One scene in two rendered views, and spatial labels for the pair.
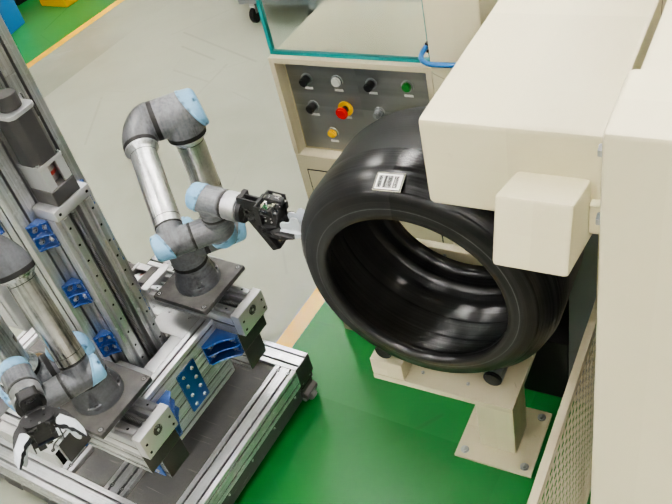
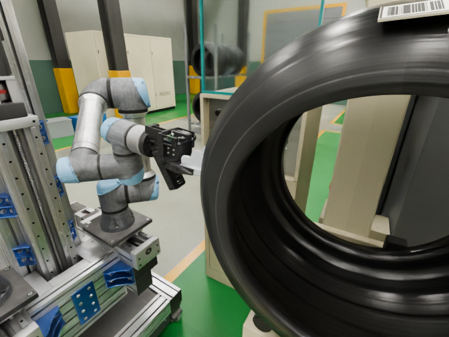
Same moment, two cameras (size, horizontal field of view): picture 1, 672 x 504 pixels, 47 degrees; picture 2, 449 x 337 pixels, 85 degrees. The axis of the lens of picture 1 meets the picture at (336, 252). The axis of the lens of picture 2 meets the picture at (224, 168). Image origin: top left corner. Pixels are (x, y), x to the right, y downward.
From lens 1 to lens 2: 1.32 m
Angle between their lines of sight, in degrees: 18
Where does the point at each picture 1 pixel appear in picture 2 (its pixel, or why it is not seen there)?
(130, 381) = (17, 294)
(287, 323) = (174, 265)
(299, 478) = not seen: outside the picture
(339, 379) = (196, 309)
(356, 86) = not seen: hidden behind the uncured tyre
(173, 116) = (123, 88)
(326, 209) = (256, 93)
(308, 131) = not seen: hidden behind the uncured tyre
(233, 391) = (124, 307)
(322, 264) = (224, 194)
